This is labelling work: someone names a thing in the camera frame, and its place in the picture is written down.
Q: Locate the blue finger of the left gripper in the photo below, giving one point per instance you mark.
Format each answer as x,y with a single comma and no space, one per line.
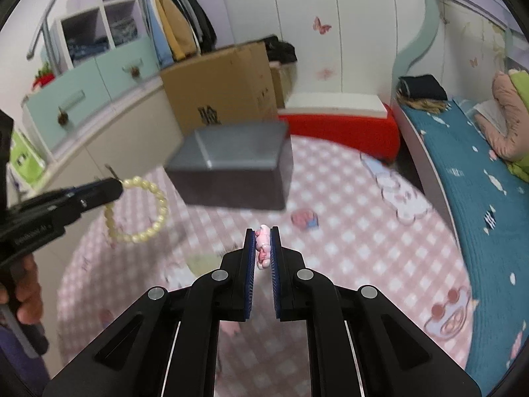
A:
84,191
70,209

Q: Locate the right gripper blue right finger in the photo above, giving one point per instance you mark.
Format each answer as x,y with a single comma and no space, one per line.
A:
359,342

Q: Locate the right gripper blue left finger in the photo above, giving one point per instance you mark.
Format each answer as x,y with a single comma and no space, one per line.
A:
165,344

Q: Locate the person's left hand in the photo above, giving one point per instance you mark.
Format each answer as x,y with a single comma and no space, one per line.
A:
28,293

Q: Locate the mint drawer cabinet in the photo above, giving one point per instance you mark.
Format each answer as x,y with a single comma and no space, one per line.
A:
59,115

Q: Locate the pale green jade pendant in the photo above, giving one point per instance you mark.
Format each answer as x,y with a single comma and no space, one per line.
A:
200,263

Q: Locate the pink checkered tablecloth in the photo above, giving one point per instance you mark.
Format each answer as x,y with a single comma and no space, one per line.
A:
352,219

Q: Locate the dark grey metal tin box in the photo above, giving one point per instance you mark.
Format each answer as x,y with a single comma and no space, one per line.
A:
241,166

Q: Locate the white cube shelf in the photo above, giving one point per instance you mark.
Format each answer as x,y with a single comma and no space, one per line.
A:
92,27

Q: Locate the large cardboard box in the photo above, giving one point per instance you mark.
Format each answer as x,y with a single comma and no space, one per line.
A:
229,86

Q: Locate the teal patterned bed sheet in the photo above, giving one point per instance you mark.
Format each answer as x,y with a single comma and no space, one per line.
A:
489,207

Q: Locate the hanging clothes in wardrobe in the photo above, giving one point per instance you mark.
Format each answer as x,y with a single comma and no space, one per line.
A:
178,29

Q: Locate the red ottoman with white top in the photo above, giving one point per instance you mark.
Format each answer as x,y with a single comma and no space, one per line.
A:
378,137

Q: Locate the small cardboard box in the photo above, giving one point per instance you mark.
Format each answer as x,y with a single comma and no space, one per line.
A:
283,79

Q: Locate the black clothes pile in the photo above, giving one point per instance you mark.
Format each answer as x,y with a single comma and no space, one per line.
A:
279,51

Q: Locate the folded dark clothes stack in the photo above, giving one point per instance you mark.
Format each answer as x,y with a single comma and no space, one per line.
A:
421,92

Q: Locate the pink and green quilt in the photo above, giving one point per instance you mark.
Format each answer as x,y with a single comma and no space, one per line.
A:
506,131

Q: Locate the pink butterfly wall sticker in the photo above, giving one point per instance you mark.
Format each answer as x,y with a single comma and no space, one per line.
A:
321,27

